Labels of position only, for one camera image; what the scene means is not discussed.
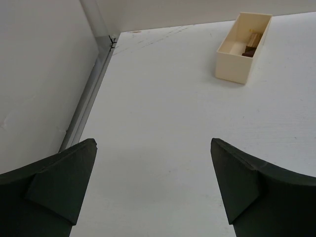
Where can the light wood block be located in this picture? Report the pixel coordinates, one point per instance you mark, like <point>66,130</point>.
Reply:
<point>253,41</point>

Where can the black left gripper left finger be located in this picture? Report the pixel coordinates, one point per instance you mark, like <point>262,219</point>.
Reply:
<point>44,198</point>

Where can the dark brown wood block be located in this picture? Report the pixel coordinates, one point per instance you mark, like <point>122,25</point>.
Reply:
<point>249,53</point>

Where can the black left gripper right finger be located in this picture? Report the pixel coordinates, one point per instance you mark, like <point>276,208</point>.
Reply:
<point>262,199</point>

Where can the aluminium table edge rail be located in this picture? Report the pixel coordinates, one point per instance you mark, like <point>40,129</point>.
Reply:
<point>106,44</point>

